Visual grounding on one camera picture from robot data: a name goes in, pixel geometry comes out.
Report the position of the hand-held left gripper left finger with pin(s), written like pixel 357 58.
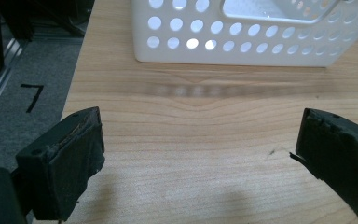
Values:
pixel 62 168

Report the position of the white perforated plastic basket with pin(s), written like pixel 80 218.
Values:
pixel 230 34

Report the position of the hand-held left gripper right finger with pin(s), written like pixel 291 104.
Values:
pixel 341 155

